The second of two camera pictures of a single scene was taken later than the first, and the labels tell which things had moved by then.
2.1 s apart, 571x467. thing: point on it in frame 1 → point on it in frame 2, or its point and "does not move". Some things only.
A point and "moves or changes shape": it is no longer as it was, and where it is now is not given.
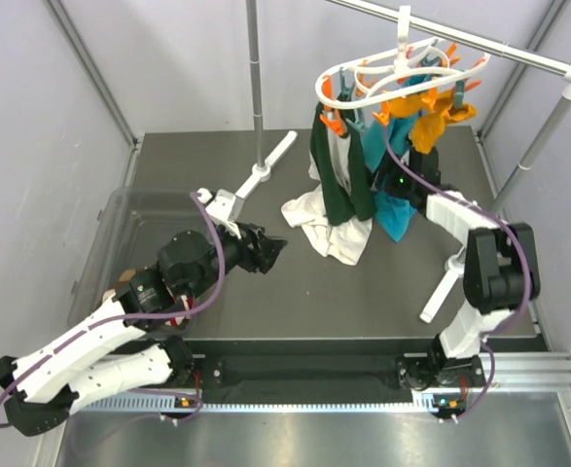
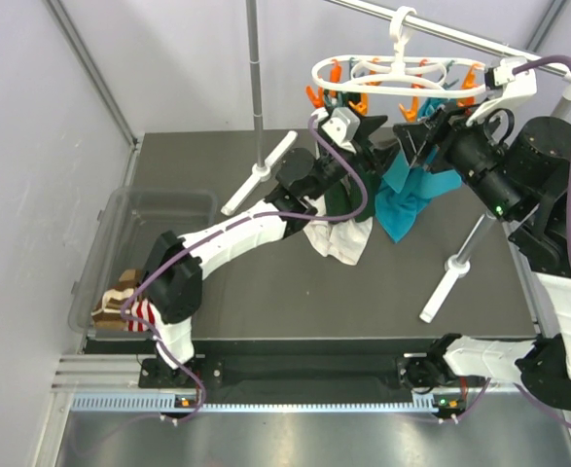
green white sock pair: (337, 212) does not move
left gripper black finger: (271, 249) → (366, 125)
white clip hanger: (419, 63) moves or changes shape
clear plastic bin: (135, 223) does not move
